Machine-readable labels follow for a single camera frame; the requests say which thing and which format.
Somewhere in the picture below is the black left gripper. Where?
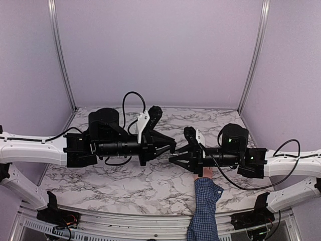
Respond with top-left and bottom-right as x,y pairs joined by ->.
98,132 -> 177,167

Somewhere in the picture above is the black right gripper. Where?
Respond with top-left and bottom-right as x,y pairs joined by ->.
169,144 -> 241,178

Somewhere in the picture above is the blue checkered sleeve forearm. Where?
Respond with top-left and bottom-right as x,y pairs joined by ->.
187,177 -> 224,240

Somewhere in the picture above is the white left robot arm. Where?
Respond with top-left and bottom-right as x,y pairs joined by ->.
1,106 -> 176,223

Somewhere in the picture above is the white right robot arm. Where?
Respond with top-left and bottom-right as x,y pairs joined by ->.
169,124 -> 320,225

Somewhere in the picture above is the person's hand with long nails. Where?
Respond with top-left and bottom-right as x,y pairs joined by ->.
193,167 -> 213,180

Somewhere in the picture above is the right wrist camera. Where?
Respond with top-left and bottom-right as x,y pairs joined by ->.
196,129 -> 206,149

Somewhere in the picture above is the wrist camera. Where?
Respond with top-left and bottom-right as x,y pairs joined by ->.
196,129 -> 206,149
136,110 -> 150,144

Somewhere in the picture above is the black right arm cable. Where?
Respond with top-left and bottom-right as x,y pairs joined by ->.
200,139 -> 321,191

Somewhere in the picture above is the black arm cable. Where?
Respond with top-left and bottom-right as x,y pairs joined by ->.
104,91 -> 146,166
200,139 -> 321,191

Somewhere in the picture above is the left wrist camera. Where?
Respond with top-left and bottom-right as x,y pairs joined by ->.
136,110 -> 150,144

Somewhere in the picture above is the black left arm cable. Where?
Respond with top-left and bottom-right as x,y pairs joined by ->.
104,91 -> 146,166

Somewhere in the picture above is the aluminium front rail frame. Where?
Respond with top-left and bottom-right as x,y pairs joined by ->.
9,201 -> 302,240

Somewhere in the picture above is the right aluminium corner post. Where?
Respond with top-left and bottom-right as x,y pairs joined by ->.
237,0 -> 271,115

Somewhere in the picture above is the aluminium corner post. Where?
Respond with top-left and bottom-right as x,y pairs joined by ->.
237,0 -> 271,115
48,0 -> 77,112

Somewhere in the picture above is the left aluminium corner post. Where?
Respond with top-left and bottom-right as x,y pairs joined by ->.
48,0 -> 77,112

